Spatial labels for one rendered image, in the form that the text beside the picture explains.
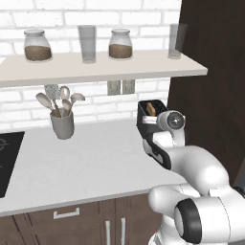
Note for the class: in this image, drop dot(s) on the brown cupboard door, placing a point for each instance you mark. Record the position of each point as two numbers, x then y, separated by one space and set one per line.
104 213
137 220

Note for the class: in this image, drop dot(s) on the grey utensil pot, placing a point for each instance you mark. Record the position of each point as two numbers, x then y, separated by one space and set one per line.
62 127

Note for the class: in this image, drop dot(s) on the grey wall socket plate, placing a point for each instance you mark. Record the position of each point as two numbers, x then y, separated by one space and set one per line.
114 87
128 86

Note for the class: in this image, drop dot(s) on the black hob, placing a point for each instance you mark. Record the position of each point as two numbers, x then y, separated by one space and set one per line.
8 159

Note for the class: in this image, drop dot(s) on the wooden spoon with hole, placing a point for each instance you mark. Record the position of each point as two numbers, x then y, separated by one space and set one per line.
64 93

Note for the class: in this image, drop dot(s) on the glass jar with brown filling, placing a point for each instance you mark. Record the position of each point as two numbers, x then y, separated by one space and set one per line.
37 48
120 48

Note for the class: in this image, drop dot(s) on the tall dark brown cabinet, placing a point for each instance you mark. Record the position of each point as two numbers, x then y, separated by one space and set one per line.
213 79

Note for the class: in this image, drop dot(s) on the toasted bread slice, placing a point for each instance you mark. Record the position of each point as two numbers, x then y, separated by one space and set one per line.
151 109

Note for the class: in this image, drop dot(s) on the slotted grey spatula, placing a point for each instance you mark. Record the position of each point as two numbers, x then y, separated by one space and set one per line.
51 91

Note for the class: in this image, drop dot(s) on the pale wall shelf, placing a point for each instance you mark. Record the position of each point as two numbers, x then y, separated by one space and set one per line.
95 68

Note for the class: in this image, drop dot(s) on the black toaster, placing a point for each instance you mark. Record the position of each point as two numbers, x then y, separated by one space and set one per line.
143 124

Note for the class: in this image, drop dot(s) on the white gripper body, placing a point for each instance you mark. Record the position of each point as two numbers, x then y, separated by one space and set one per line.
149 120

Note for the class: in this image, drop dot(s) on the brown drawer front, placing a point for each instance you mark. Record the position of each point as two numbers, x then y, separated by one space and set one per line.
63 228

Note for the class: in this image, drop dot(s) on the tall clear drinking glass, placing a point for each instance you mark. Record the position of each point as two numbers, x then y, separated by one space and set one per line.
87 44
176 41

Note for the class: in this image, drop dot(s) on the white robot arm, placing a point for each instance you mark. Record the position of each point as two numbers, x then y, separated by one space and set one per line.
204 178

